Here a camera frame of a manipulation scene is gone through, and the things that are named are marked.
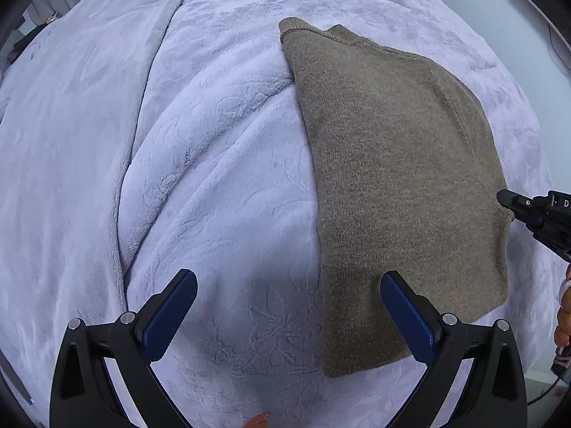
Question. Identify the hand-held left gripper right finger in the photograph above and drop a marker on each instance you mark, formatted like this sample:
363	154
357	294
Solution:
406	316

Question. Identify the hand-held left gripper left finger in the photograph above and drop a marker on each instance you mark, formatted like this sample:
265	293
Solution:
171	316

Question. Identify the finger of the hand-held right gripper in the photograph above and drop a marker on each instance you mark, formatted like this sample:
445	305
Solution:
522	205

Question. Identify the brown knit sweater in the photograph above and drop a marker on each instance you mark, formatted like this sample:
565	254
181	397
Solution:
392	151

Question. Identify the person's right hand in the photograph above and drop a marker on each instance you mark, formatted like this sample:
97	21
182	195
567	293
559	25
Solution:
564	312

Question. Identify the person's left hand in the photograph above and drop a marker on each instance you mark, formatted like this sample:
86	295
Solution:
258	421

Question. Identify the lavender plush blanket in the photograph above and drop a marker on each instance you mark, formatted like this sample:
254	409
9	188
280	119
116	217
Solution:
134	120

